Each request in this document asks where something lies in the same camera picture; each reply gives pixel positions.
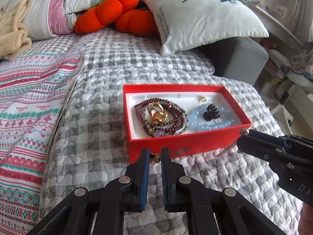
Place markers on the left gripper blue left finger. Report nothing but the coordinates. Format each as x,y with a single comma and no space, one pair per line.
135,199

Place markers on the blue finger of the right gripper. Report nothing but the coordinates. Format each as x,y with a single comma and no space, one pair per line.
256,138
263,152

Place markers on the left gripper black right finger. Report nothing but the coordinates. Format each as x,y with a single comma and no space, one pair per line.
176,191

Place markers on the small silver flower earring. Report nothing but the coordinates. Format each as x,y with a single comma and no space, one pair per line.
155,158

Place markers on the pink pearl earring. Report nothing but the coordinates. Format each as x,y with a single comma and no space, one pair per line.
244,131

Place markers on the gold ring ornament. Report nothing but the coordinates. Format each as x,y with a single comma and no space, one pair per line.
158,114

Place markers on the small gold charm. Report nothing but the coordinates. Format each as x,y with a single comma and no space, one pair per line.
202,98

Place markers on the person's right hand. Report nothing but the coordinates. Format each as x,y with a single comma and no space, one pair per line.
305,226

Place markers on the red Ace box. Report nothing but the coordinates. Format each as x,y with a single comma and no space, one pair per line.
185,132

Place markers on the grey checked quilt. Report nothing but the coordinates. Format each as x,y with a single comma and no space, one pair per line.
89,147

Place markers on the striped patterned blanket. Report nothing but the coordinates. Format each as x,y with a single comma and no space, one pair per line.
33,92

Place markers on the white deer print pillow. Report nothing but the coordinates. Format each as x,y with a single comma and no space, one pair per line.
187,24

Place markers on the orange plush toy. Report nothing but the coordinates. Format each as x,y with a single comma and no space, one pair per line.
126,15

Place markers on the beige fleece garment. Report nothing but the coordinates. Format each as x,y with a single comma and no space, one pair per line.
14,34

